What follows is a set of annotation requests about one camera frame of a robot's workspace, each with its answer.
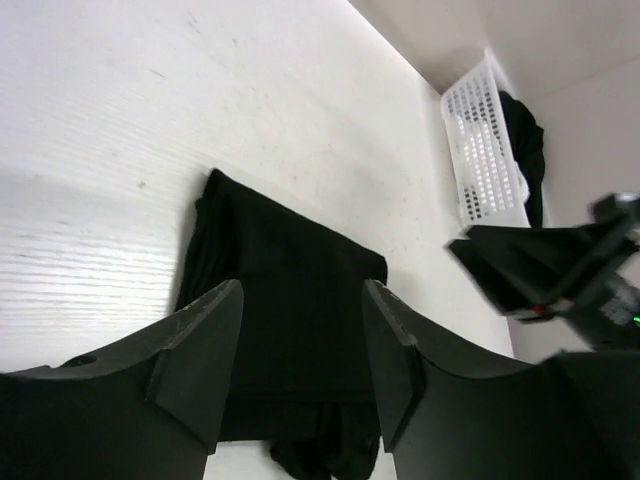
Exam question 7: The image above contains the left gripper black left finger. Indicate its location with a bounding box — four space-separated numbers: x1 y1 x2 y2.
1 280 244 479

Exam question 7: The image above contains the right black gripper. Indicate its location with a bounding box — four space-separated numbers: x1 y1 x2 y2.
447 193 639 350

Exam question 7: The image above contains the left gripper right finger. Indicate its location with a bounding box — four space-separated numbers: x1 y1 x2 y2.
362 281 639 479

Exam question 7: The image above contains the black tank top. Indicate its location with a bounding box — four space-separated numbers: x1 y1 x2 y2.
176 170 388 479

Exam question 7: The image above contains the white plastic laundry basket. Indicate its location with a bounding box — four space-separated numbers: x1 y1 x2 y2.
441 49 529 227

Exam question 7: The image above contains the black garment in basket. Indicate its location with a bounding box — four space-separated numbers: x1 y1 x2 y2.
499 91 546 228

